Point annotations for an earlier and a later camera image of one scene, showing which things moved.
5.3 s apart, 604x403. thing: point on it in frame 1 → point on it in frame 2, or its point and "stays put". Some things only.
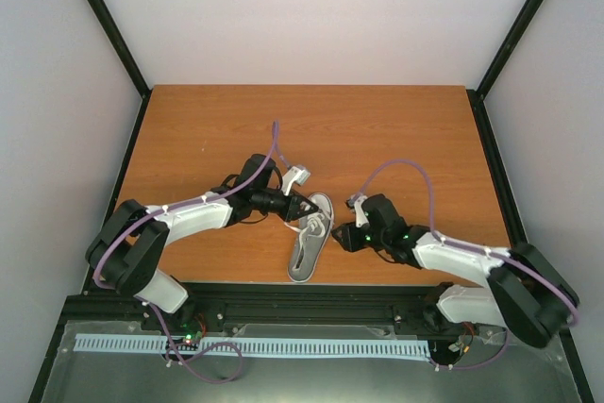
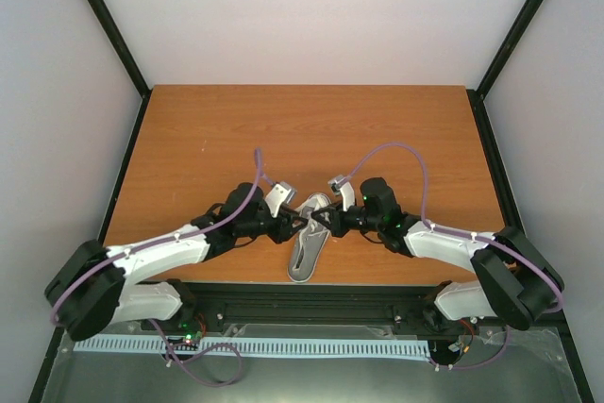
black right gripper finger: [343, 234] → [325, 216]
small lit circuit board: [192, 330] stays put
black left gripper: [293, 211] → [285, 226]
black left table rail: [111, 204] stays put
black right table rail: [513, 218] stays put
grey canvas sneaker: [310, 240] stays put
